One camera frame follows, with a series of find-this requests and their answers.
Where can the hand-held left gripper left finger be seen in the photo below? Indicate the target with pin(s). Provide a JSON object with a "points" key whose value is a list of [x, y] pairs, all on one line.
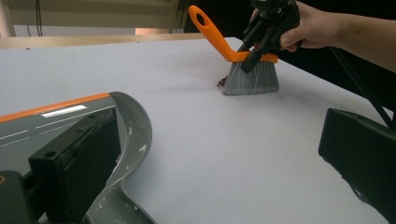
{"points": [[77, 161]]}

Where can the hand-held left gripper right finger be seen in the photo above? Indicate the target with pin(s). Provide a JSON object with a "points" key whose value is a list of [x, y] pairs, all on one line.
{"points": [[361, 149]]}

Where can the orange brush with grey bristles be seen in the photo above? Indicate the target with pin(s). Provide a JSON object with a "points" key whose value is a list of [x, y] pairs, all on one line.
{"points": [[224, 46]]}

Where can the red beans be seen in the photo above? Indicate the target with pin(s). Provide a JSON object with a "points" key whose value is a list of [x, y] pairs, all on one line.
{"points": [[222, 81]]}

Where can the grey dustpan with orange edge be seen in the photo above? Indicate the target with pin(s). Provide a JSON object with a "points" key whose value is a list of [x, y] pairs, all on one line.
{"points": [[130, 130]]}

